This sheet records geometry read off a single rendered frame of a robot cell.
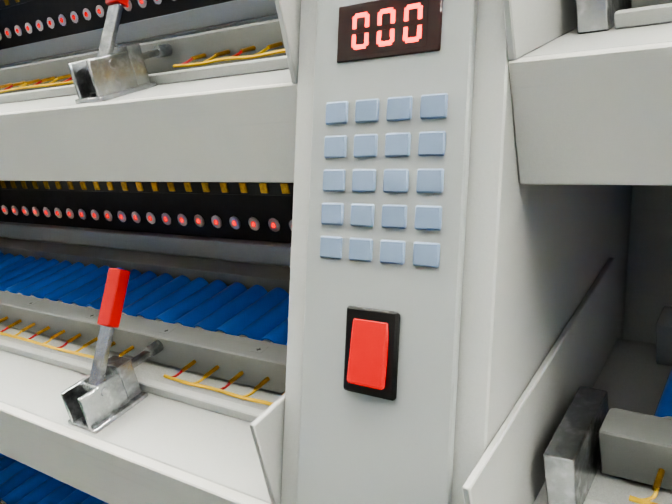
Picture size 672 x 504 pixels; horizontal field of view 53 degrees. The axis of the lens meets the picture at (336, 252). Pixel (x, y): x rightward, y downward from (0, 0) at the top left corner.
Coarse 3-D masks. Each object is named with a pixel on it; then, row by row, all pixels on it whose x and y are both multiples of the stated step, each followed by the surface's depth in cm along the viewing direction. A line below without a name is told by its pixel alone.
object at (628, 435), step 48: (576, 336) 31; (528, 384) 27; (576, 384) 32; (624, 384) 34; (528, 432) 27; (576, 432) 27; (624, 432) 27; (480, 480) 23; (528, 480) 27; (576, 480) 26; (624, 480) 28
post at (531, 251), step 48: (480, 0) 24; (480, 48) 24; (480, 96) 24; (480, 144) 24; (480, 192) 24; (528, 192) 26; (576, 192) 31; (624, 192) 38; (480, 240) 24; (528, 240) 26; (576, 240) 31; (624, 240) 39; (480, 288) 24; (528, 288) 26; (576, 288) 32; (624, 288) 40; (288, 336) 29; (480, 336) 24; (528, 336) 27; (288, 384) 29; (480, 384) 24; (288, 432) 29; (480, 432) 24; (288, 480) 29
